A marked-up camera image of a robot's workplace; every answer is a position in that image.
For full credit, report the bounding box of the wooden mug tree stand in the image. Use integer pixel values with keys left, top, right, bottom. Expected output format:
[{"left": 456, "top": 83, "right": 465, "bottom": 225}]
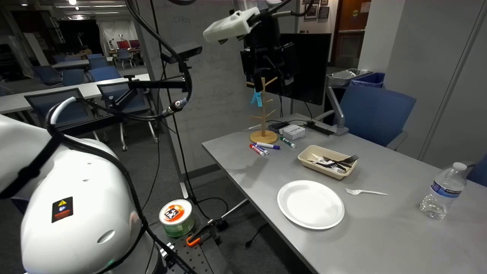
[{"left": 250, "top": 77, "right": 279, "bottom": 144}]

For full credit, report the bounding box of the black plastic cutlery in tray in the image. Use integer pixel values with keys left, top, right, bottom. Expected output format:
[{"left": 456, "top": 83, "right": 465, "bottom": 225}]
[{"left": 311, "top": 153, "right": 360, "bottom": 172}]

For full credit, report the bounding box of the clear plastic water bottle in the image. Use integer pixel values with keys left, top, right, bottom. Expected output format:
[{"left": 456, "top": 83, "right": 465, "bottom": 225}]
[{"left": 421, "top": 161, "right": 468, "bottom": 219}]

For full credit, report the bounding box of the blue chair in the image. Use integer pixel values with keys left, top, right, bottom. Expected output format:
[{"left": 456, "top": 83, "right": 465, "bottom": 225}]
[{"left": 341, "top": 85, "right": 416, "bottom": 146}]

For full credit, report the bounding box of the white round plate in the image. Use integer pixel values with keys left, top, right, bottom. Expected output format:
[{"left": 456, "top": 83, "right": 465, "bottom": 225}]
[{"left": 278, "top": 179, "right": 346, "bottom": 229}]

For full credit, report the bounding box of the blue bin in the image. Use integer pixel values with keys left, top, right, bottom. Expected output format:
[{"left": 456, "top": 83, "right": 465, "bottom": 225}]
[{"left": 351, "top": 73, "right": 386, "bottom": 88}]

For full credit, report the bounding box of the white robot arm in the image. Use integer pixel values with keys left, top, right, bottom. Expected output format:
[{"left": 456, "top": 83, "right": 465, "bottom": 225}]
[{"left": 0, "top": 88, "right": 197, "bottom": 274}]

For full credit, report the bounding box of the black camera on stand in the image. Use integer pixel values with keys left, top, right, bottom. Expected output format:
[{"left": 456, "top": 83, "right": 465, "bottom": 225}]
[{"left": 162, "top": 44, "right": 203, "bottom": 64}]

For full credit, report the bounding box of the beige rectangular tray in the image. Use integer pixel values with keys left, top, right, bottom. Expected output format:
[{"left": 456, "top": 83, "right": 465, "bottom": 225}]
[{"left": 299, "top": 144, "right": 358, "bottom": 179}]

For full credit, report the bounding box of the orange black clamp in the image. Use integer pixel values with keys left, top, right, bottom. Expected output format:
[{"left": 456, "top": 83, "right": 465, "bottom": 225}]
[{"left": 185, "top": 223, "right": 215, "bottom": 248}]

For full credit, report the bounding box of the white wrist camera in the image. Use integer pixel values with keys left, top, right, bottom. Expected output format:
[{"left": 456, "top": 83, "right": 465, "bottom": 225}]
[{"left": 203, "top": 6, "right": 261, "bottom": 42}]

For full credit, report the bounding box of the white plastic fork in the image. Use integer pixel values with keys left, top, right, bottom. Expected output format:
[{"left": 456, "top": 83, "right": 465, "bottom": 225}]
[{"left": 346, "top": 188, "right": 389, "bottom": 196}]

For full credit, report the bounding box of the white small box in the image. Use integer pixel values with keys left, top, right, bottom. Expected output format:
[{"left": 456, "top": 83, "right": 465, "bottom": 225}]
[{"left": 279, "top": 124, "right": 306, "bottom": 140}]

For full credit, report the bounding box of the green wipes canister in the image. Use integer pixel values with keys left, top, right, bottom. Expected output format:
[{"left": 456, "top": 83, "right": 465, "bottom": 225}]
[{"left": 159, "top": 199, "right": 195, "bottom": 237}]

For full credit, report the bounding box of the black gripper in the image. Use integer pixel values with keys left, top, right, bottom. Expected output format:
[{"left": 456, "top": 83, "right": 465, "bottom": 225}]
[{"left": 241, "top": 13, "right": 296, "bottom": 91}]

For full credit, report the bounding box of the black monitor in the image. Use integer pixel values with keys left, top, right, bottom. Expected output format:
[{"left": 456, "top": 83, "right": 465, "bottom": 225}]
[{"left": 281, "top": 33, "right": 331, "bottom": 105}]

